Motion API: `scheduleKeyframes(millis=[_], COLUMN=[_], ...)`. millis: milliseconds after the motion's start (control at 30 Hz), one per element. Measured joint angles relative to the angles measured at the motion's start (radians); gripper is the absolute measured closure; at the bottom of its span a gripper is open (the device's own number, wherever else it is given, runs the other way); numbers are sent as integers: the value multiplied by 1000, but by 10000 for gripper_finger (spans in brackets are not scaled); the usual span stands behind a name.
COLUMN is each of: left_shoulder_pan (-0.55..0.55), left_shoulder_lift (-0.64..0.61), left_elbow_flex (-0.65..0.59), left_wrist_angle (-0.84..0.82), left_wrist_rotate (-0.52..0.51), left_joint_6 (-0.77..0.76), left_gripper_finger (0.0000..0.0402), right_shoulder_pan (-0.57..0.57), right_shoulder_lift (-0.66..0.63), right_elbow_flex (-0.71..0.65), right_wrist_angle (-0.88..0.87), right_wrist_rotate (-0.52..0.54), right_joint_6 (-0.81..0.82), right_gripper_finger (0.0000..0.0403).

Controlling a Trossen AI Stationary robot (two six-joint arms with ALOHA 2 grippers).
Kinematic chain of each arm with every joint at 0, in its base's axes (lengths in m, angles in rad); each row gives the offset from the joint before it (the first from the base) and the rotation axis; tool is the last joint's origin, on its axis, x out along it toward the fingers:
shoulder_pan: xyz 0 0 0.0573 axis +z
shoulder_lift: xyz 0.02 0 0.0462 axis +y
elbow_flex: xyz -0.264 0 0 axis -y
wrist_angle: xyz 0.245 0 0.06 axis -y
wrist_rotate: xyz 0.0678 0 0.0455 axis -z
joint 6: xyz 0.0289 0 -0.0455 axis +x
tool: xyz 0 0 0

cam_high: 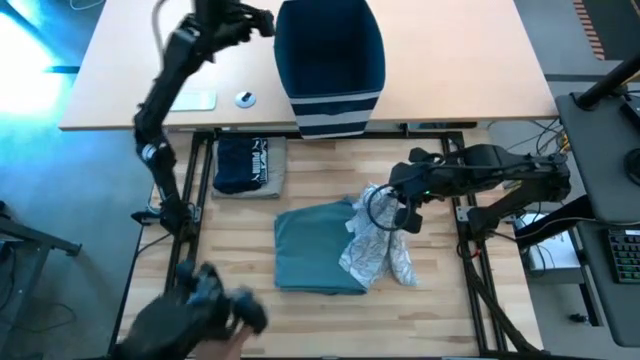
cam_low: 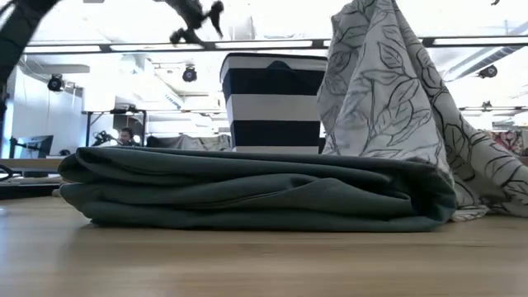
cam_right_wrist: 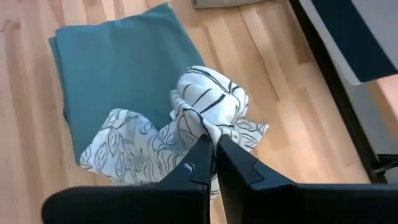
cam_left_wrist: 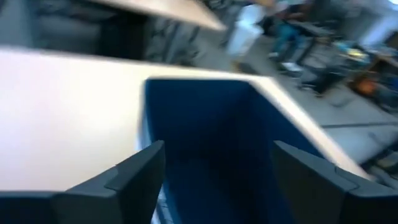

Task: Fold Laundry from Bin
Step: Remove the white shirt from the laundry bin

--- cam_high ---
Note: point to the navy white striped fabric bin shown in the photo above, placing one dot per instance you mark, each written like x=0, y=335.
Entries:
x=330, y=50

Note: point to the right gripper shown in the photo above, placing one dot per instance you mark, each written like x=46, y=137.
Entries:
x=420, y=180

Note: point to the black pole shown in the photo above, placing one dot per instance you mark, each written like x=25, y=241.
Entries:
x=607, y=82

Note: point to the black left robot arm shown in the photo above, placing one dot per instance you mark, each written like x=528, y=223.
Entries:
x=165, y=100

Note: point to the light wooden desk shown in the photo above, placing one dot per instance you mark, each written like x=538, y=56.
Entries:
x=450, y=50

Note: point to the black office desk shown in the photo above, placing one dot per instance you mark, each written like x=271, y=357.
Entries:
x=595, y=160

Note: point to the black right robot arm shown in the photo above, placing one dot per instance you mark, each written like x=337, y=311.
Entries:
x=515, y=175

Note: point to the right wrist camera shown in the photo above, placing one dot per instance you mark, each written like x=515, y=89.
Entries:
x=425, y=155

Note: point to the backlit keyboard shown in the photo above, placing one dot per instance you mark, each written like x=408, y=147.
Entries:
x=627, y=255

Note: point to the black metal table frame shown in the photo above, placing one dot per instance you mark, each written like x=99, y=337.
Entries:
x=450, y=150

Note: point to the khaki shorts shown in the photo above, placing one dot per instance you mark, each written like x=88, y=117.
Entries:
x=277, y=170

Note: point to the grey patterned garment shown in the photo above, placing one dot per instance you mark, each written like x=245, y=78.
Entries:
x=375, y=250

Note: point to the round grey desk grommet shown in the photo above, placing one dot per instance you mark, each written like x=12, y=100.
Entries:
x=245, y=99

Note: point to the white box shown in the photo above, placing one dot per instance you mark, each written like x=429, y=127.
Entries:
x=555, y=255

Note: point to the teal shirt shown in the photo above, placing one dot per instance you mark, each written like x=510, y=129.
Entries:
x=310, y=250

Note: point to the black handheld device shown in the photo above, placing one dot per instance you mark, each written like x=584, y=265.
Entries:
x=190, y=315

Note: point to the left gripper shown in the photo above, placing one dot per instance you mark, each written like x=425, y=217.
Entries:
x=225, y=20

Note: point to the grey metal table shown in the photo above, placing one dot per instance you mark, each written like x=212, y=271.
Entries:
x=35, y=240

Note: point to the person's hand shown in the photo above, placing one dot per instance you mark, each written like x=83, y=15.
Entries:
x=225, y=347

